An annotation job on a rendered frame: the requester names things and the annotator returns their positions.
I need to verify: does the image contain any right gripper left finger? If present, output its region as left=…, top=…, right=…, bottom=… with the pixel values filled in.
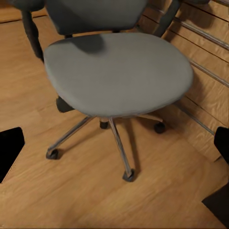
left=0, top=127, right=25, bottom=184

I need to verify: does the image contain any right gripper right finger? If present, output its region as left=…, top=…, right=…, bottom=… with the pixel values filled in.
left=214, top=127, right=229, bottom=163

